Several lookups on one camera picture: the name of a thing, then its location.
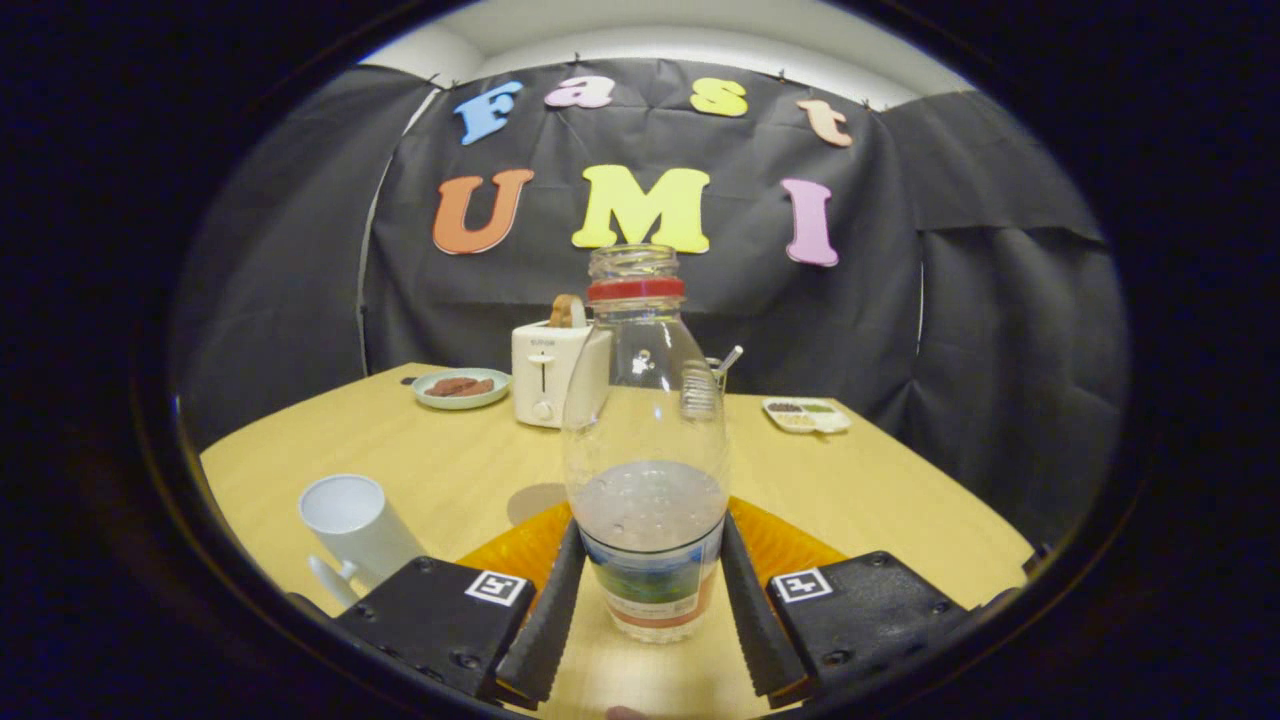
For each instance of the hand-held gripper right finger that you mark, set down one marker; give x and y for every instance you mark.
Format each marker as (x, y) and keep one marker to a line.
(755, 620)

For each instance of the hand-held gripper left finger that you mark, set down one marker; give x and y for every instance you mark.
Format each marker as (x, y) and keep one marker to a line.
(545, 630)

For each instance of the round brown coaster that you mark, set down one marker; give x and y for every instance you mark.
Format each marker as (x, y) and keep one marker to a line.
(530, 503)

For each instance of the white cup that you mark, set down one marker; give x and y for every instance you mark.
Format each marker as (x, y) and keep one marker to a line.
(360, 530)

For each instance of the clear plastic juice bottle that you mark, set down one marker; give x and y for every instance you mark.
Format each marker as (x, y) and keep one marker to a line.
(645, 420)

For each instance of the wooden table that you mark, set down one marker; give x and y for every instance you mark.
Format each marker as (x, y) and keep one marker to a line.
(870, 500)

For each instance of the white divided seed dish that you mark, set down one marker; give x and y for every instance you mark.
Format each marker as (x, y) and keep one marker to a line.
(808, 416)

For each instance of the pale green plate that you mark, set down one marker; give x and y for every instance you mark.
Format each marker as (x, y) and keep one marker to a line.
(460, 403)

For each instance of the brown meat slice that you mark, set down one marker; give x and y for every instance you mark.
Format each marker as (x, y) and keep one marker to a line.
(445, 387)
(482, 386)

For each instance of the white toaster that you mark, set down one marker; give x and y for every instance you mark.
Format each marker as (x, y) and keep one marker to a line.
(540, 375)

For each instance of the brown bread slice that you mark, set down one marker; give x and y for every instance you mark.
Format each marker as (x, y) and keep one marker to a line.
(565, 312)

